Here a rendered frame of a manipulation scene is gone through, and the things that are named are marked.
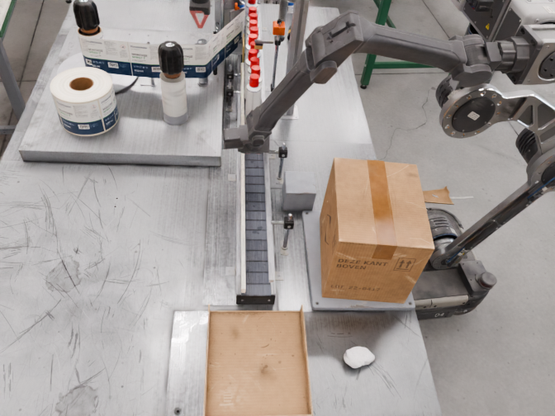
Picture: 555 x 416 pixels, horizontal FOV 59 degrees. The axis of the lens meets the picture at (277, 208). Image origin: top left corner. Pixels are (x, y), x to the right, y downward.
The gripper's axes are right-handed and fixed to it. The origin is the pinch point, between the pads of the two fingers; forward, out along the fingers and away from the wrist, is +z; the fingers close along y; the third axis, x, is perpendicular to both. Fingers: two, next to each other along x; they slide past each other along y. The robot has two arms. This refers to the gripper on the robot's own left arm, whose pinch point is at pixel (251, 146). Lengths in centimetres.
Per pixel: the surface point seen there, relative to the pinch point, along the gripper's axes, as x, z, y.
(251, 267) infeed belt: 38.6, -24.2, 1.0
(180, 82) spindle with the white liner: -21.0, 2.7, 24.4
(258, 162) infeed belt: 4.9, 3.4, -2.8
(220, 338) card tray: 57, -33, 10
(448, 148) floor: -23, 138, -136
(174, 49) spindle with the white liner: -29.1, -6.2, 25.8
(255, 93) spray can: -18.7, 3.3, -1.2
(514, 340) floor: 80, 53, -129
